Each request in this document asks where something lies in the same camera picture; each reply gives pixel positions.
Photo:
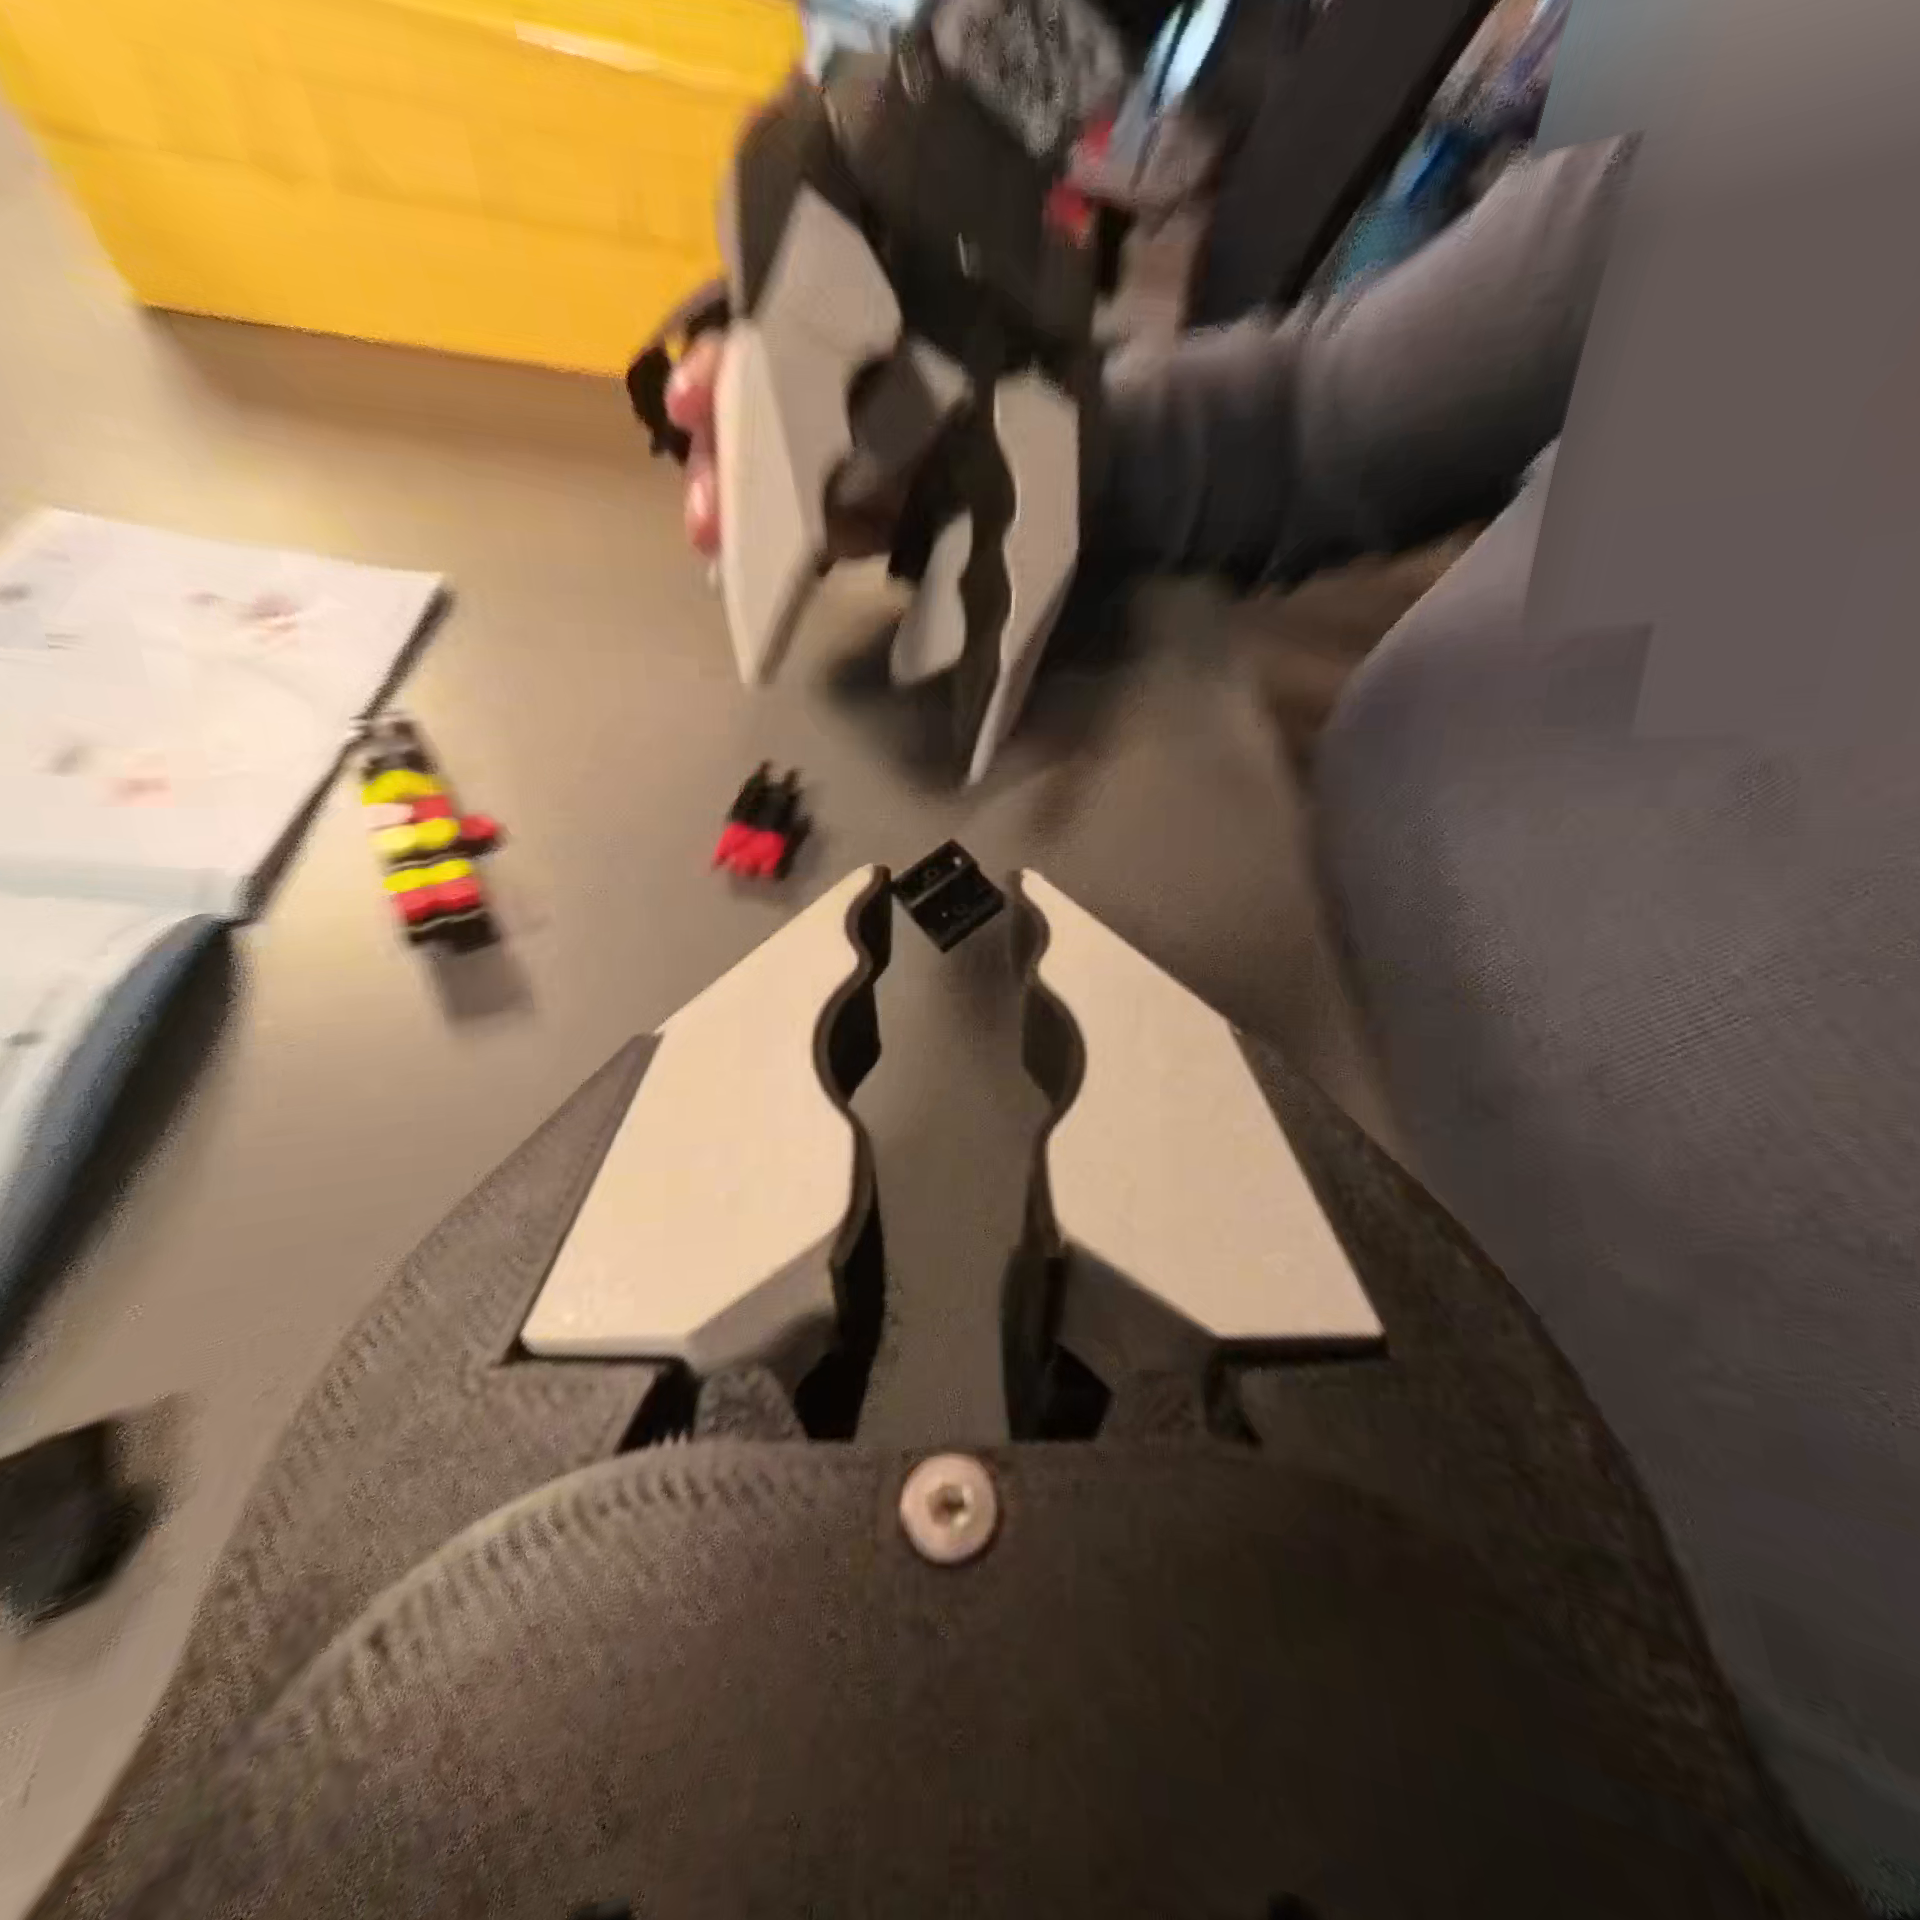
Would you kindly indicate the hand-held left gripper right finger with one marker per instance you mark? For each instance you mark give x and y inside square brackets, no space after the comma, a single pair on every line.
[1201,1201]

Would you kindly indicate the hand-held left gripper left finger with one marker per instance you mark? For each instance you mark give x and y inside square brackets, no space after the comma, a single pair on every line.
[704,1201]

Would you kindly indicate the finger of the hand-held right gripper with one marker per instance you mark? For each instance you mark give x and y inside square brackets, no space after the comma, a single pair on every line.
[1043,511]
[780,450]

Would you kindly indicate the red black lego clip assembly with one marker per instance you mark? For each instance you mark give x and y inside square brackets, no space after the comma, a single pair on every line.
[749,848]

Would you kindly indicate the person's right forearm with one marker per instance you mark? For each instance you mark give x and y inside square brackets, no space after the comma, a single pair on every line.
[1349,390]

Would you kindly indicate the small red lego piece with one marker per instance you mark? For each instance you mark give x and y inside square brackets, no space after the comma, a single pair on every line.
[480,835]

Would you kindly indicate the long black red yellow lego assembly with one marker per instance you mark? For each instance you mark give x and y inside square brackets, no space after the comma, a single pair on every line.
[420,839]

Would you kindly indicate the person's right hand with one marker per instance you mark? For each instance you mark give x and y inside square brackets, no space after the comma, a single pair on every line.
[699,434]

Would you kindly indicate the yellow box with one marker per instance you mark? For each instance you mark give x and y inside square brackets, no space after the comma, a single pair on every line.
[375,149]

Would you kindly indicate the open instruction booklet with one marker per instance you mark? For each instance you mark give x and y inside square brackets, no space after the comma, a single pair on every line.
[181,675]

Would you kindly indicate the small black object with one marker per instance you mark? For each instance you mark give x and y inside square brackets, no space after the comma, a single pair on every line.
[67,1523]

